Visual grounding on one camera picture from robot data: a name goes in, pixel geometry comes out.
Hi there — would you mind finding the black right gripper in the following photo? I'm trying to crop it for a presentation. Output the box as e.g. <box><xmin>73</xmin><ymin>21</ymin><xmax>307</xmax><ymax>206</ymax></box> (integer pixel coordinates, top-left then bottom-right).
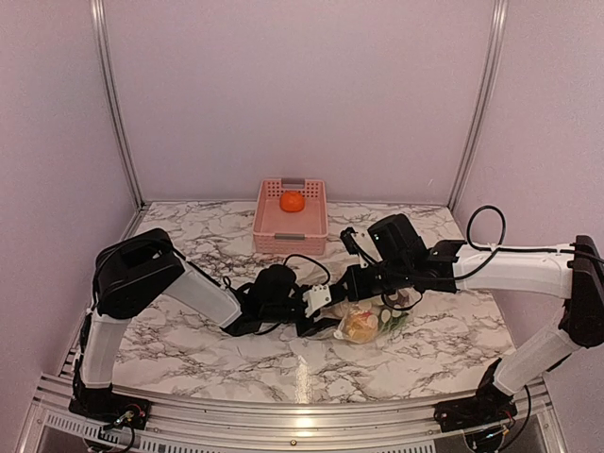
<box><xmin>335</xmin><ymin>258</ymin><xmax>413</xmax><ymax>302</ymax></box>

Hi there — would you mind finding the clear zip top bag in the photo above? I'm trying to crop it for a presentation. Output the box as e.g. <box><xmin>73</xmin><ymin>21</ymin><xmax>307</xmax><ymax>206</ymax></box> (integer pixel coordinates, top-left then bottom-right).
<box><xmin>319</xmin><ymin>289</ymin><xmax>424</xmax><ymax>344</ymax></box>

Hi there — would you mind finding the yellow fake lemon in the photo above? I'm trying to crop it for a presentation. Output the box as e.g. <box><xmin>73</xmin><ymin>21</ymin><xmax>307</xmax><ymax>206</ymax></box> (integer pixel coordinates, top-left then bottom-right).
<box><xmin>339</xmin><ymin>311</ymin><xmax>378</xmax><ymax>344</ymax></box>

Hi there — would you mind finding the orange fake orange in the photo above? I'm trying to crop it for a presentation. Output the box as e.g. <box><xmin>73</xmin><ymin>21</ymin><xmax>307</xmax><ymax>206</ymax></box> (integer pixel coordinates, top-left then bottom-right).
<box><xmin>279</xmin><ymin>191</ymin><xmax>306</xmax><ymax>213</ymax></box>

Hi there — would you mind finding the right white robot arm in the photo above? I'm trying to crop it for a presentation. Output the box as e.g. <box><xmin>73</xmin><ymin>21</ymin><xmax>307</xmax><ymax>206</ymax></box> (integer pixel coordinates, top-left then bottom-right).
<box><xmin>329</xmin><ymin>214</ymin><xmax>603</xmax><ymax>431</ymax></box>

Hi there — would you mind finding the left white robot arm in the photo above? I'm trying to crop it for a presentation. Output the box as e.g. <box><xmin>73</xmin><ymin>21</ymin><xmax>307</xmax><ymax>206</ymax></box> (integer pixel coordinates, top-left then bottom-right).
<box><xmin>69</xmin><ymin>228</ymin><xmax>339</xmax><ymax>425</ymax></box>

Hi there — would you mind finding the green fake leafy vegetable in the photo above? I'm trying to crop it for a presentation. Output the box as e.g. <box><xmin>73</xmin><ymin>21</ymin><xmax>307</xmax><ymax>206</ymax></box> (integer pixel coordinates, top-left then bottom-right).
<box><xmin>378</xmin><ymin>310</ymin><xmax>410</xmax><ymax>334</ymax></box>

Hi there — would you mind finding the pink plastic basket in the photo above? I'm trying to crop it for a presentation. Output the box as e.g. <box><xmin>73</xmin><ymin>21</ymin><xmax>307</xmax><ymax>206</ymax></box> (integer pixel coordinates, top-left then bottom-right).
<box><xmin>252</xmin><ymin>178</ymin><xmax>328</xmax><ymax>256</ymax></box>

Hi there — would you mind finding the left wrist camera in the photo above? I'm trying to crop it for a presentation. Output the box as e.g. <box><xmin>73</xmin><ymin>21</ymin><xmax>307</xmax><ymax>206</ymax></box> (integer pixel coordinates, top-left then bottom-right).
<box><xmin>302</xmin><ymin>285</ymin><xmax>332</xmax><ymax>318</ymax></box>

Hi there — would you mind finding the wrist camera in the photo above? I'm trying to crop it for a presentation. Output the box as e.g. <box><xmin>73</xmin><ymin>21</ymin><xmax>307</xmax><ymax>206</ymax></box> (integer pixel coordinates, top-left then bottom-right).
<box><xmin>302</xmin><ymin>285</ymin><xmax>332</xmax><ymax>318</ymax></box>
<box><xmin>340</xmin><ymin>226</ymin><xmax>375</xmax><ymax>268</ymax></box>

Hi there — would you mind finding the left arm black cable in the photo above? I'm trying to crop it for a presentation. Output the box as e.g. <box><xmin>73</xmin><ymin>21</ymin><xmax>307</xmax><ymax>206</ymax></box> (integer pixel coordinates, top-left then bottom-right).
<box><xmin>221</xmin><ymin>253</ymin><xmax>331</xmax><ymax>336</ymax></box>

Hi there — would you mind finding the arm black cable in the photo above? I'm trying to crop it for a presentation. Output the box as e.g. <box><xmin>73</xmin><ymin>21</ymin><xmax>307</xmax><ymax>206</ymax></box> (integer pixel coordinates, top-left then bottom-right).
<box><xmin>381</xmin><ymin>205</ymin><xmax>604</xmax><ymax>308</ymax></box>
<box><xmin>221</xmin><ymin>253</ymin><xmax>331</xmax><ymax>336</ymax></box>

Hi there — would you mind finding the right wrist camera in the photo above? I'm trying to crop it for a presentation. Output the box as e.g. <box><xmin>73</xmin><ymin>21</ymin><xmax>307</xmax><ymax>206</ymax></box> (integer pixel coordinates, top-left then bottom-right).
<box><xmin>340</xmin><ymin>226</ymin><xmax>375</xmax><ymax>268</ymax></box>

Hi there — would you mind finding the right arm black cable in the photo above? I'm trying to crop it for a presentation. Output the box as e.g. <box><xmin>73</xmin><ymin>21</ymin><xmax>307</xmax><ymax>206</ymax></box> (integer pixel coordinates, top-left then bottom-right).
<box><xmin>381</xmin><ymin>205</ymin><xmax>604</xmax><ymax>308</ymax></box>

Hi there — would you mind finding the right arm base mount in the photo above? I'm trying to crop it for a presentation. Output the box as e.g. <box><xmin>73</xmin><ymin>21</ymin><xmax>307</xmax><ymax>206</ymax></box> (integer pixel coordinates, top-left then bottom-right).
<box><xmin>433</xmin><ymin>396</ymin><xmax>518</xmax><ymax>432</ymax></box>

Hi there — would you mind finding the front aluminium rail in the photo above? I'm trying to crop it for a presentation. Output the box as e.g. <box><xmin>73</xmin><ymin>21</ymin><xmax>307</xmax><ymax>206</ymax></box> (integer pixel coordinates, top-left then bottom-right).
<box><xmin>8</xmin><ymin>375</ymin><xmax>570</xmax><ymax>452</ymax></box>

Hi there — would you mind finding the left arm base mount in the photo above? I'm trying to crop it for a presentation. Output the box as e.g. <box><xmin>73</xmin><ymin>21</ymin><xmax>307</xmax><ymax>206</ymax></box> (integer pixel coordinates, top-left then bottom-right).
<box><xmin>68</xmin><ymin>394</ymin><xmax>151</xmax><ymax>430</ymax></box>

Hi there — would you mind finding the right aluminium frame post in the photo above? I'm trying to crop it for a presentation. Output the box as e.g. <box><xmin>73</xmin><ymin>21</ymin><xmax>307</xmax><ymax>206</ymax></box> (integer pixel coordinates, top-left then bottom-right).
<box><xmin>447</xmin><ymin>0</ymin><xmax>509</xmax><ymax>211</ymax></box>

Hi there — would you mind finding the aluminium frame post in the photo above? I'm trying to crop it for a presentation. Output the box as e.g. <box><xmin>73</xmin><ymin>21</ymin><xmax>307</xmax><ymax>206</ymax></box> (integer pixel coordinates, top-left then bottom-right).
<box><xmin>447</xmin><ymin>0</ymin><xmax>509</xmax><ymax>211</ymax></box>
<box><xmin>90</xmin><ymin>0</ymin><xmax>145</xmax><ymax>210</ymax></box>

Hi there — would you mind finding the left aluminium frame post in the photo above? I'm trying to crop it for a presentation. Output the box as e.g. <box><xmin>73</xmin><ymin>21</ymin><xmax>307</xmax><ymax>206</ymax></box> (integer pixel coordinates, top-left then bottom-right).
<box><xmin>90</xmin><ymin>0</ymin><xmax>145</xmax><ymax>210</ymax></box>

